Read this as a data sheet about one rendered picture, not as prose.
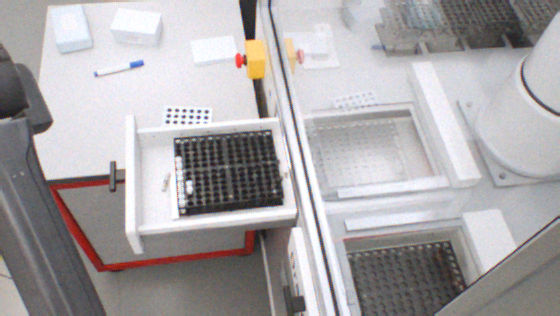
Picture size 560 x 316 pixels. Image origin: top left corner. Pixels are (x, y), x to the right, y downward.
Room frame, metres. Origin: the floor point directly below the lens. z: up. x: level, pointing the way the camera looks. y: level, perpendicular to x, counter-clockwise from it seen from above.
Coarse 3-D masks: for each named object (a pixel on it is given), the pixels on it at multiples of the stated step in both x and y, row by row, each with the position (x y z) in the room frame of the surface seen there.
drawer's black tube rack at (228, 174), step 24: (192, 144) 0.60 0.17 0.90; (216, 144) 0.60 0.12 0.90; (240, 144) 0.61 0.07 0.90; (264, 144) 0.62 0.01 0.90; (192, 168) 0.53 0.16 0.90; (216, 168) 0.54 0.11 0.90; (240, 168) 0.57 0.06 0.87; (264, 168) 0.57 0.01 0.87; (216, 192) 0.48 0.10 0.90; (240, 192) 0.49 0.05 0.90; (264, 192) 0.50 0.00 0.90
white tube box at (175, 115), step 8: (168, 112) 0.76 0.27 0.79; (176, 112) 0.76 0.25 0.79; (184, 112) 0.76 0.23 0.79; (192, 112) 0.77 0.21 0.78; (200, 112) 0.77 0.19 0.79; (208, 112) 0.77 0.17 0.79; (168, 120) 0.73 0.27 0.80; (176, 120) 0.73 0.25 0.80; (184, 120) 0.73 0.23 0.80; (192, 120) 0.74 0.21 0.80; (200, 120) 0.74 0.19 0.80; (208, 120) 0.74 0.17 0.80
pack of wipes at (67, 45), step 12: (60, 12) 1.06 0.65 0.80; (72, 12) 1.07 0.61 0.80; (84, 12) 1.08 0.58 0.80; (60, 24) 1.01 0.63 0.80; (72, 24) 1.02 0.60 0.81; (84, 24) 1.03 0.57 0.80; (60, 36) 0.97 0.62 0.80; (72, 36) 0.97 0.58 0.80; (84, 36) 0.98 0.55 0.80; (60, 48) 0.94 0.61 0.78; (72, 48) 0.96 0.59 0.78; (84, 48) 0.97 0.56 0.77
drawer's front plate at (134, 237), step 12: (132, 120) 0.62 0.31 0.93; (132, 132) 0.59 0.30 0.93; (132, 144) 0.56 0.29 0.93; (132, 156) 0.53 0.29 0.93; (132, 168) 0.50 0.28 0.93; (132, 180) 0.47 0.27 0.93; (132, 192) 0.45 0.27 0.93; (132, 204) 0.42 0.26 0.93; (132, 216) 0.40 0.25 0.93; (132, 228) 0.37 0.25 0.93; (132, 240) 0.36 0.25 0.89
